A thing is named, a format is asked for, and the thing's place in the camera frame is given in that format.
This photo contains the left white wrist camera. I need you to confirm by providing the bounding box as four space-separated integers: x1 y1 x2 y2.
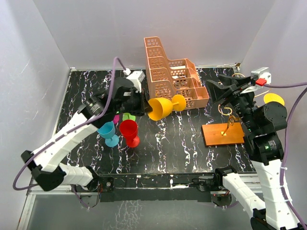
127 70 145 92

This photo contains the gold wire wooden glass rack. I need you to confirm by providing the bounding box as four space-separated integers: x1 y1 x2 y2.
201 71 273 147

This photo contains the magenta plastic wine glass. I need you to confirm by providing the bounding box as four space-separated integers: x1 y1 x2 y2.
113 115 119 124

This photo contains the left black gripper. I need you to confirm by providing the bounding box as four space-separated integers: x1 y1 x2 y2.
116 88 153 116

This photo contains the yellow plastic wine glass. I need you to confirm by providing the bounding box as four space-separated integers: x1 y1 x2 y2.
263 93 285 106

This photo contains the black front mounting rail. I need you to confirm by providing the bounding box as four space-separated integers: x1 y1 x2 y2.
97 173 219 202

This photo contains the green plastic wine glass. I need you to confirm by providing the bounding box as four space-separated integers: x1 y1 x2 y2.
122 113 136 121

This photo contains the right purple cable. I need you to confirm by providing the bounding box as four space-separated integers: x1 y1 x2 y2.
265 81 307 230

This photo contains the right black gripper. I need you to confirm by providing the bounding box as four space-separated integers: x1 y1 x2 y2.
206 74 259 132

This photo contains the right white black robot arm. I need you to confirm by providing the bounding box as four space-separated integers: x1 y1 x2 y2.
206 74 307 230

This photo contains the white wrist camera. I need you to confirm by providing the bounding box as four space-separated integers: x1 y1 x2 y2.
241 67 272 94
127 70 145 92

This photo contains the red plastic wine glass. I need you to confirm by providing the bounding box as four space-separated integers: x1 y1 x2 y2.
119 119 140 148

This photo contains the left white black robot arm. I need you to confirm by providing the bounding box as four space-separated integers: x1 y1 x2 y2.
21 77 152 191

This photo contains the peach plastic file organizer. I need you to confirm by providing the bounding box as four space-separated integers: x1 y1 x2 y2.
144 36 209 109

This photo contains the orange yellow wine glass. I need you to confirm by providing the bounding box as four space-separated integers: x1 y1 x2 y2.
148 94 186 121

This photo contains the blue plastic wine glass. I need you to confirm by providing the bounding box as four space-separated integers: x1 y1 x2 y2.
97 121 119 148

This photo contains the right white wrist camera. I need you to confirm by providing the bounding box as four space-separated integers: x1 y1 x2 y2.
241 67 272 94

